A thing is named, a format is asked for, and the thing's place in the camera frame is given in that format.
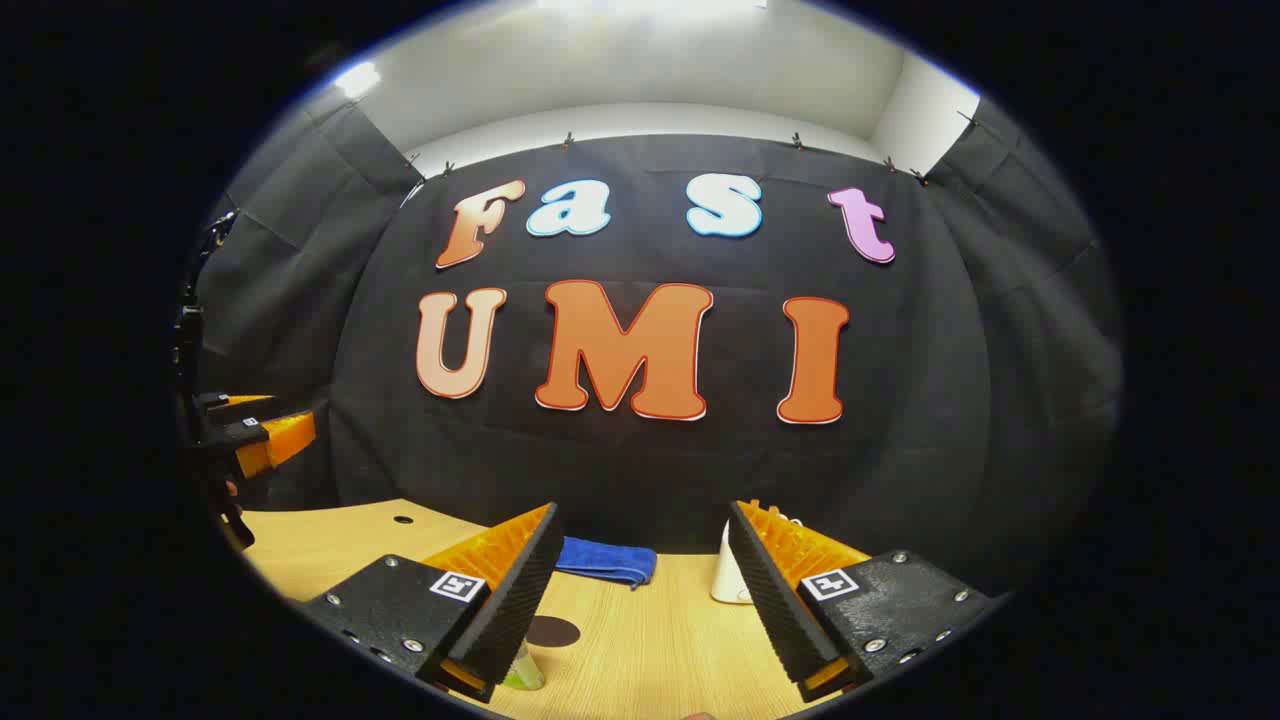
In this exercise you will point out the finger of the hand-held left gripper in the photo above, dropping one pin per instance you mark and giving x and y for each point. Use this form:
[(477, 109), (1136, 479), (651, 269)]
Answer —
[(235, 401), (280, 440)]

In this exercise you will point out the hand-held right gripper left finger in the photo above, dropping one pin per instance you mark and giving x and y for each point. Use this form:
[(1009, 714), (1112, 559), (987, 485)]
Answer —
[(515, 600)]

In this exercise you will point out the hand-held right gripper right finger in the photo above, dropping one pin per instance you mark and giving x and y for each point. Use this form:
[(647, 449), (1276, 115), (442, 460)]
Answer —
[(775, 600)]

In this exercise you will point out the dark round coaster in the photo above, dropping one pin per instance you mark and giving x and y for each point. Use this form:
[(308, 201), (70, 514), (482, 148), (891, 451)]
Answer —
[(555, 631)]

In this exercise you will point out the water bottle with white label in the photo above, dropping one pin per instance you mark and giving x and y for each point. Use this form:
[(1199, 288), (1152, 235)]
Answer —
[(524, 675)]

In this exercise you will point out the white toaster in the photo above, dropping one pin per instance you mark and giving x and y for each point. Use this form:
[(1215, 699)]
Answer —
[(728, 580)]

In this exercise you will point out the blue folded towel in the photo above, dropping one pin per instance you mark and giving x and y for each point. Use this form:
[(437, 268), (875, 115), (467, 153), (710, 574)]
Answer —
[(605, 560)]

